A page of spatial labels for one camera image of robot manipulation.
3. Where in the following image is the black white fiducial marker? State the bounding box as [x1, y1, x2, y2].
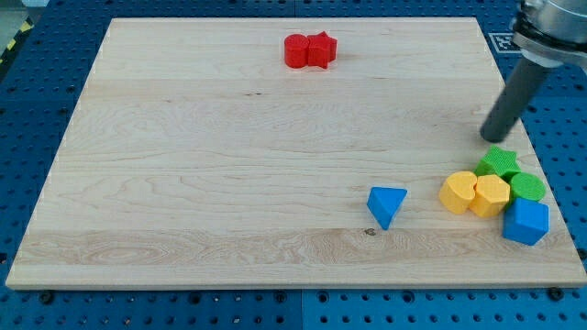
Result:
[488, 32, 520, 54]

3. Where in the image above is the blue cube block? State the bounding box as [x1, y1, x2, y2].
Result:
[502, 198, 549, 246]

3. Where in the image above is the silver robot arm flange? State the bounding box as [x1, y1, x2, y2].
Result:
[511, 0, 586, 72]

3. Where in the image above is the green circle block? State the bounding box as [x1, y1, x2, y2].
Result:
[509, 172, 546, 202]

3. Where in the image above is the green star block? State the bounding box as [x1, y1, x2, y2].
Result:
[473, 145, 521, 182]

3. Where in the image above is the light wooden board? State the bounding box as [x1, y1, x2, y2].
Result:
[6, 17, 586, 291]

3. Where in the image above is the red circle block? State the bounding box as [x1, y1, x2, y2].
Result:
[283, 34, 309, 69]

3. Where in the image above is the yellow hexagon block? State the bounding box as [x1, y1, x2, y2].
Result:
[469, 174, 510, 218]

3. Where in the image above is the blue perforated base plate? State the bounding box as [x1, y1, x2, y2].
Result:
[1, 0, 586, 329]

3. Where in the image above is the blue triangle block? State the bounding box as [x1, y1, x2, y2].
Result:
[367, 187, 407, 230]

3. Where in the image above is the red star block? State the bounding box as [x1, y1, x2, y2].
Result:
[307, 31, 338, 69]

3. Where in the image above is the yellow heart block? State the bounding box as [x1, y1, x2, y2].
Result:
[438, 171, 477, 215]

